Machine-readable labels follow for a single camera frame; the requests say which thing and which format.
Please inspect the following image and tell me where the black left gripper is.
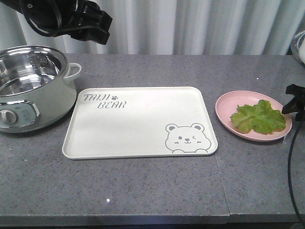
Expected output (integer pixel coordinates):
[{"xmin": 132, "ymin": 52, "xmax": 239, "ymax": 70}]
[{"xmin": 69, "ymin": 0, "xmax": 112, "ymax": 45}]

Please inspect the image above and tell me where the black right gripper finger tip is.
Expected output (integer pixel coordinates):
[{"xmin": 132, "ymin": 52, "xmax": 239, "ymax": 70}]
[{"xmin": 281, "ymin": 84, "xmax": 305, "ymax": 121}]

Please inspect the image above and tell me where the white pleated curtain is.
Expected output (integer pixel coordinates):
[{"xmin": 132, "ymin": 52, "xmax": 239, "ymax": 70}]
[{"xmin": 0, "ymin": 0, "xmax": 305, "ymax": 55}]

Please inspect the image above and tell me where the green lettuce leaf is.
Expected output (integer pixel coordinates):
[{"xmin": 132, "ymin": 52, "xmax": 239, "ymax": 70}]
[{"xmin": 230, "ymin": 100, "xmax": 286, "ymax": 135}]

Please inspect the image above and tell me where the black cable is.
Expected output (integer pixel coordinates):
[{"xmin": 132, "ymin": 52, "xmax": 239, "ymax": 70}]
[{"xmin": 287, "ymin": 119, "xmax": 305, "ymax": 226}]

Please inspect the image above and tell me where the cream bear serving tray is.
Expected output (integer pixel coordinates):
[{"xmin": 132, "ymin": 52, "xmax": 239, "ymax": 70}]
[{"xmin": 62, "ymin": 86, "xmax": 218, "ymax": 159}]

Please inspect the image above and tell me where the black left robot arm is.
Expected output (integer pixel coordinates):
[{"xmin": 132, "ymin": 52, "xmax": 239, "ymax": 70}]
[{"xmin": 1, "ymin": 0, "xmax": 112, "ymax": 45}]

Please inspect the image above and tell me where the pink round plate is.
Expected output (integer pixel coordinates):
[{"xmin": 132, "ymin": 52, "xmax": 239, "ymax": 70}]
[{"xmin": 215, "ymin": 91, "xmax": 292, "ymax": 142}]

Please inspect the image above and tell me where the pale green electric cooking pot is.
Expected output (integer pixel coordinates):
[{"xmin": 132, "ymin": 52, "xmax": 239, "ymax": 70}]
[{"xmin": 0, "ymin": 45, "xmax": 81, "ymax": 133}]

